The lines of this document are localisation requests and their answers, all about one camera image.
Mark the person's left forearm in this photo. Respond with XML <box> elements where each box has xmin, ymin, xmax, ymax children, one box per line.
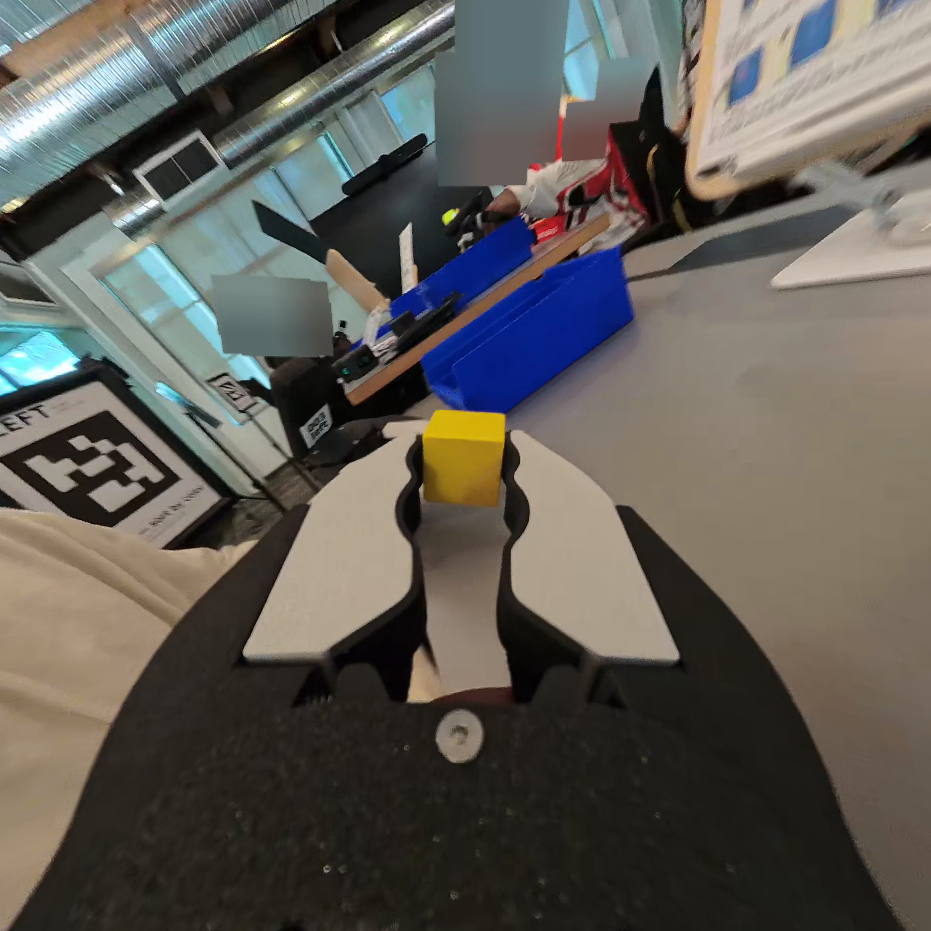
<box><xmin>0</xmin><ymin>508</ymin><xmax>259</xmax><ymax>917</ymax></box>

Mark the light wooden board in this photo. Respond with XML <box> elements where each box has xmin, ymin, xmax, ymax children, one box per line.
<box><xmin>684</xmin><ymin>0</ymin><xmax>931</xmax><ymax>201</ymax></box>

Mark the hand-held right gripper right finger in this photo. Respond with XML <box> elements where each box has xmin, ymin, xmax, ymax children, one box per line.
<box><xmin>497</xmin><ymin>429</ymin><xmax>681</xmax><ymax>703</ymax></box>

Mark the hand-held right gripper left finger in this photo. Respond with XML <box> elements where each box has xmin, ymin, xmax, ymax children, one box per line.
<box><xmin>242</xmin><ymin>436</ymin><xmax>429</xmax><ymax>703</ymax></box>

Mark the black device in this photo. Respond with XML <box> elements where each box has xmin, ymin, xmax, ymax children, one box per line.
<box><xmin>331</xmin><ymin>291</ymin><xmax>466</xmax><ymax>383</ymax></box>

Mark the silver ceiling duct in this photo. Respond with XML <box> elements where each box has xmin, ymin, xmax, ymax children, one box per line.
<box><xmin>214</xmin><ymin>58</ymin><xmax>452</xmax><ymax>168</ymax></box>
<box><xmin>0</xmin><ymin>0</ymin><xmax>343</xmax><ymax>157</ymax></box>

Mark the white air vent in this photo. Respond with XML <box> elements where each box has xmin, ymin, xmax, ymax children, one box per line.
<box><xmin>133</xmin><ymin>131</ymin><xmax>226</xmax><ymax>212</ymax></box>

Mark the black wall screen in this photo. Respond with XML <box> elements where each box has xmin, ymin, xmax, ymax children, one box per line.
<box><xmin>305</xmin><ymin>142</ymin><xmax>525</xmax><ymax>299</ymax></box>

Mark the black video bar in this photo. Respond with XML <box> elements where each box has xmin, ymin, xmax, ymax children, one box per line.
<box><xmin>342</xmin><ymin>133</ymin><xmax>430</xmax><ymax>196</ymax></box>

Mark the black framed marker sign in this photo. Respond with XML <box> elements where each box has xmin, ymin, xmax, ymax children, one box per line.
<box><xmin>0</xmin><ymin>360</ymin><xmax>235</xmax><ymax>551</ymax></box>

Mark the blue plastic bin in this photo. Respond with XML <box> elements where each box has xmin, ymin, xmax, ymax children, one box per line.
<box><xmin>420</xmin><ymin>246</ymin><xmax>635</xmax><ymax>414</ymax></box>
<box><xmin>389</xmin><ymin>214</ymin><xmax>535</xmax><ymax>321</ymax></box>

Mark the printed instruction sheet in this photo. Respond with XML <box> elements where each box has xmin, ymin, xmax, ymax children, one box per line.
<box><xmin>702</xmin><ymin>0</ymin><xmax>931</xmax><ymax>179</ymax></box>

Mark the yellow wooden cube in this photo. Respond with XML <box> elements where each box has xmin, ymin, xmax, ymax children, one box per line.
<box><xmin>422</xmin><ymin>409</ymin><xmax>507</xmax><ymax>508</ymax></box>

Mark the black jacket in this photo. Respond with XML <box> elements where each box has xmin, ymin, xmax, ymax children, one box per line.
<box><xmin>607</xmin><ymin>65</ymin><xmax>699</xmax><ymax>234</ymax></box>

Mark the white folding stand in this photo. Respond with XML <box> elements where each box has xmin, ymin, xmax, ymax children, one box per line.
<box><xmin>771</xmin><ymin>161</ymin><xmax>931</xmax><ymax>290</ymax></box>

